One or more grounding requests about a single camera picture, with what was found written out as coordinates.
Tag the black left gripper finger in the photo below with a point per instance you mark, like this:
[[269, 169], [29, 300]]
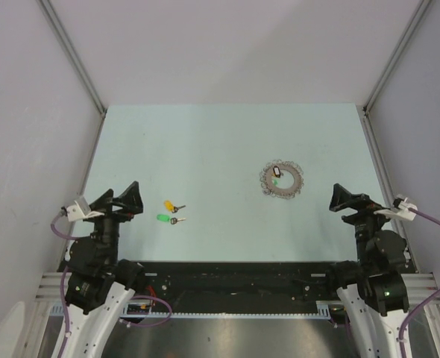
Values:
[[104, 200], [130, 201]]

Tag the aluminium frame post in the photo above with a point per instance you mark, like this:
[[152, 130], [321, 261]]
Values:
[[56, 25], [412, 26]]

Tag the yellow key tag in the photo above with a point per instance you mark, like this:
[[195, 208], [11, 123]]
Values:
[[169, 206]]

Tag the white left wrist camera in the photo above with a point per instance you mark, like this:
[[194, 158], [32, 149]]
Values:
[[80, 211]]

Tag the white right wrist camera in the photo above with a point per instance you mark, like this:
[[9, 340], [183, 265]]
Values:
[[402, 209]]

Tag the aluminium frame left post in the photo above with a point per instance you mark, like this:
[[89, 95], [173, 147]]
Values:
[[56, 25]]

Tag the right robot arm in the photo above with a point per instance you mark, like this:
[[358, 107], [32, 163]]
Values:
[[371, 288]]

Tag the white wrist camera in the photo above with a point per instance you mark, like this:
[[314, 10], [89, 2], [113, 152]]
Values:
[[402, 209], [80, 211]]

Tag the silver key with yellow tag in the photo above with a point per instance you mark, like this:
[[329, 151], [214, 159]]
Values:
[[175, 209]]

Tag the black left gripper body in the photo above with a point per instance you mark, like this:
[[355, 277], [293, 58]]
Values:
[[112, 216]]

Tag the metal disc keyring holder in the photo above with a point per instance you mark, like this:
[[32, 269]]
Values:
[[290, 183]]

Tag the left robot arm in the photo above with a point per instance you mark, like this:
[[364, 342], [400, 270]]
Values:
[[95, 284]]

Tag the aluminium frame right post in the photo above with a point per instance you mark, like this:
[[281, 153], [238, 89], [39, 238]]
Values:
[[412, 26]]

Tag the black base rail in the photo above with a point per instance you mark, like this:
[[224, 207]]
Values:
[[254, 281]]

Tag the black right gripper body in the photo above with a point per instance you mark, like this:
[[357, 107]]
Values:
[[365, 221]]

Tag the black white label tag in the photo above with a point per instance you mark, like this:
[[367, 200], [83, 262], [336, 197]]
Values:
[[276, 172]]

